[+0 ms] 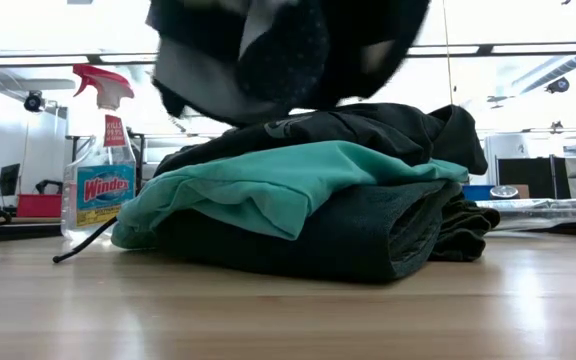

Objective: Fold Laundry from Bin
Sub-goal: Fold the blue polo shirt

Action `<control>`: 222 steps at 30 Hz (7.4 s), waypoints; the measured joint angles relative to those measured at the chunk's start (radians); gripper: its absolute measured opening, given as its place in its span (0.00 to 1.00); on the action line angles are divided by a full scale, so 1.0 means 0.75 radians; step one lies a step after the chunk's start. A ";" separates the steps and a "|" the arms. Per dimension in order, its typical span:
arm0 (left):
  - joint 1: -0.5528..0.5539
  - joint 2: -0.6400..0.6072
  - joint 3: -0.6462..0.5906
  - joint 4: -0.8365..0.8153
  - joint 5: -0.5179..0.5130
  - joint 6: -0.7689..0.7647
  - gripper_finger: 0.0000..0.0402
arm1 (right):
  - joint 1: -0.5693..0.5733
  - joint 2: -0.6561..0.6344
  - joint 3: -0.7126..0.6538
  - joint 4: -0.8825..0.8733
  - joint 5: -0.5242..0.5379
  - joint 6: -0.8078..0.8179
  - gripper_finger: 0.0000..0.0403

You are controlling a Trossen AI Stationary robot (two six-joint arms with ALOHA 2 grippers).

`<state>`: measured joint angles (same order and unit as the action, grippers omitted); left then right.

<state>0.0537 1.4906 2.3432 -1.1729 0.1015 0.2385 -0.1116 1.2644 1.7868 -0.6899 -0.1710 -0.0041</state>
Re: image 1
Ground black garment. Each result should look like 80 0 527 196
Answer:
52 102 489 265

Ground blue box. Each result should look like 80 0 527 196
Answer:
460 184 495 201

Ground black partition panel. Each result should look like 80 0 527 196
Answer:
496 156 576 200

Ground Windex spray bottle red trigger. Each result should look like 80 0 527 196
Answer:
60 63 137 241

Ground black bin clear lid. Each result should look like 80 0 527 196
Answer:
489 185 519 200

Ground dark blue denim jeans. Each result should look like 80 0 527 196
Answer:
155 179 502 285

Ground small red bin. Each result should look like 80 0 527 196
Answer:
15 193 64 219

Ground clear spray bottle green nozzle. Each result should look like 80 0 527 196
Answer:
475 196 576 232

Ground black aluminium table frame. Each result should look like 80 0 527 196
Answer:
0 221 576 245

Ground navy patterned garment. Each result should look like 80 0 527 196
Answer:
145 0 432 129

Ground thin hanging wire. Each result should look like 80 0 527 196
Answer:
441 0 455 106

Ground black computer monitor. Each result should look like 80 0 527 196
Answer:
0 162 22 198

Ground black ceiling spotlight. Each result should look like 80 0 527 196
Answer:
23 89 44 114
545 76 571 95

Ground turquoise shorts white mesh lining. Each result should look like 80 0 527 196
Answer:
111 139 470 251

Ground black overhead light bar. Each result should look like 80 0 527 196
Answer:
0 42 576 67

